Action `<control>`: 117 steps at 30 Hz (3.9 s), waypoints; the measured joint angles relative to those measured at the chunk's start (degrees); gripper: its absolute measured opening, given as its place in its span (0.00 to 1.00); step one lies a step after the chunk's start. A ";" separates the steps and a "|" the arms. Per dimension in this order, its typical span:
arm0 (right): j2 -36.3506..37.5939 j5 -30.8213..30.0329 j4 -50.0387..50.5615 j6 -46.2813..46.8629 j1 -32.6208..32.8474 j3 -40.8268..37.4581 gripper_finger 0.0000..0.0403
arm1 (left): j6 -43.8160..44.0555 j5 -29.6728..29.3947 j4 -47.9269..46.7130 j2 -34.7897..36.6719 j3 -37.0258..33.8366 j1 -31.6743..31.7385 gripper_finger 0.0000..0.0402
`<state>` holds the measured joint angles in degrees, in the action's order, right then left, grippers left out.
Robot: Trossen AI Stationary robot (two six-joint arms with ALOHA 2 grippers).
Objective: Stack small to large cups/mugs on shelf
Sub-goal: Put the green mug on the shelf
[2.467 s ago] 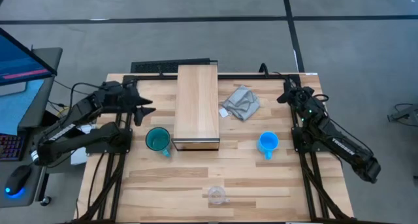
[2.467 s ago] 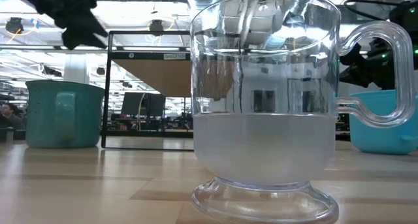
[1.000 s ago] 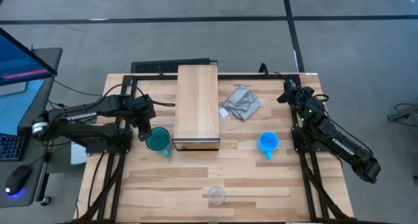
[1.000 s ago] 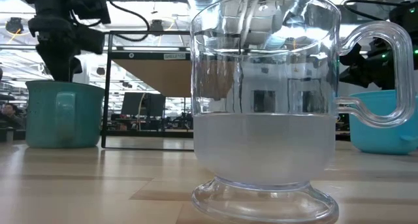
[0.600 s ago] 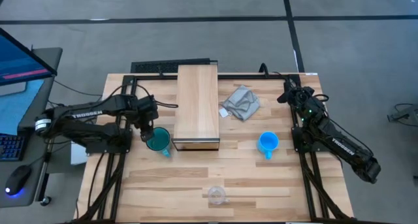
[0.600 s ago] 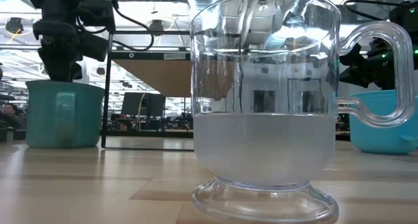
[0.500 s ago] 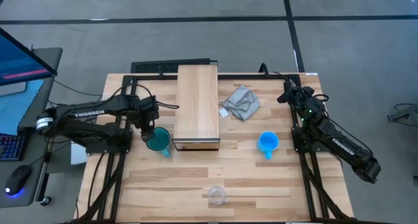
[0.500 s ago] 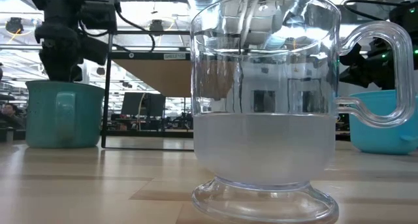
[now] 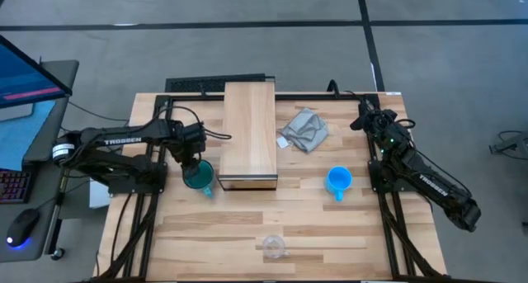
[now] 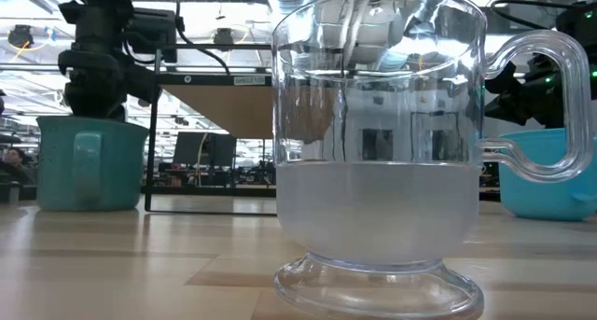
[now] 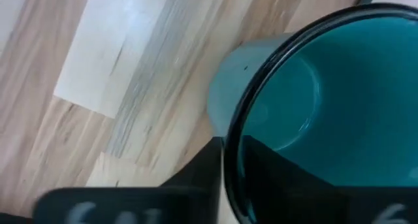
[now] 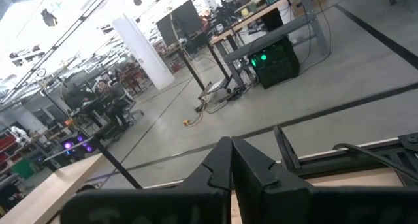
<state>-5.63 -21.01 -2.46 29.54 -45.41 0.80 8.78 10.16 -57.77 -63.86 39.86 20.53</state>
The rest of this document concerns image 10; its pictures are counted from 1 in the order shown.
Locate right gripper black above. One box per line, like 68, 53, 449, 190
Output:
483, 53, 567, 130

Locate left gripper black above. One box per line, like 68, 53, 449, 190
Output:
57, 49, 162, 121

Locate teal plastic mug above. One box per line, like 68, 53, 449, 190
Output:
35, 115, 149, 213

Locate teal bowl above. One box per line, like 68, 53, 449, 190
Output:
497, 127, 597, 222

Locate clear glass footed mug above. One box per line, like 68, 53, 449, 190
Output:
271, 0, 594, 320

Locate dark background monitor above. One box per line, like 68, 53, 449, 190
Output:
205, 132, 238, 168
172, 132, 207, 167

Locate person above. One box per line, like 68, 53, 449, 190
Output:
0, 146, 37, 187

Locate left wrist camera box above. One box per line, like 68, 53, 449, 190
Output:
124, 7, 179, 63

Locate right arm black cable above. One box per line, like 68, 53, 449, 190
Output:
489, 0, 579, 32

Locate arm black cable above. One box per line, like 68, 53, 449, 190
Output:
489, 0, 579, 32
173, 1, 232, 77

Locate ceiling-hung black camera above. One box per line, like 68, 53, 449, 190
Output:
7, 24, 35, 49
212, 27, 235, 47

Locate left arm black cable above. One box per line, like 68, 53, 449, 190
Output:
173, 1, 232, 77

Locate black frame wooden shelf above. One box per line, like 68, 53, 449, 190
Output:
144, 43, 277, 217

